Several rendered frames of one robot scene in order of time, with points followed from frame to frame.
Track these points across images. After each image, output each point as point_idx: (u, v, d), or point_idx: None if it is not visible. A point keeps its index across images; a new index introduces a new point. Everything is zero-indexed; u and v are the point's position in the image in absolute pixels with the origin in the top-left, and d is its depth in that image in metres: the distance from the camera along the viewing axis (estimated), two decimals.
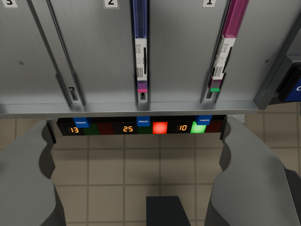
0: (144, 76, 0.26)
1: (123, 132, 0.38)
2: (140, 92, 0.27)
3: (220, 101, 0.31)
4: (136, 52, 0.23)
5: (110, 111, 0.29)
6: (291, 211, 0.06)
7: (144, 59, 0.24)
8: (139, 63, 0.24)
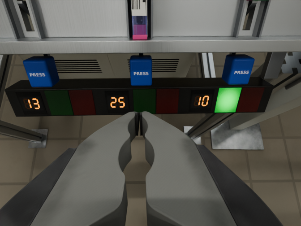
0: (143, 6, 0.16)
1: (111, 111, 0.24)
2: (136, 38, 0.17)
3: (265, 36, 0.19)
4: None
5: (84, 40, 0.17)
6: (209, 180, 0.07)
7: None
8: None
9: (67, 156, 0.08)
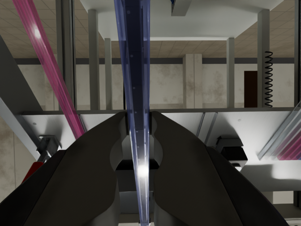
0: None
1: None
2: None
3: None
4: None
5: None
6: (218, 182, 0.07)
7: None
8: None
9: (57, 158, 0.08)
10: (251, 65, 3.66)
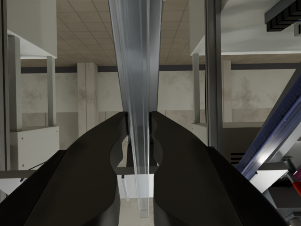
0: None
1: None
2: None
3: None
4: None
5: None
6: (218, 182, 0.07)
7: None
8: None
9: (57, 158, 0.08)
10: (279, 70, 3.65)
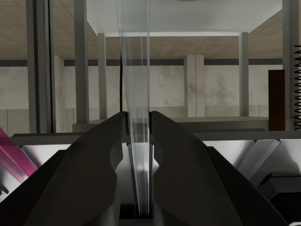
0: None
1: None
2: None
3: None
4: None
5: None
6: (218, 182, 0.07)
7: None
8: None
9: (57, 158, 0.08)
10: (255, 66, 3.54)
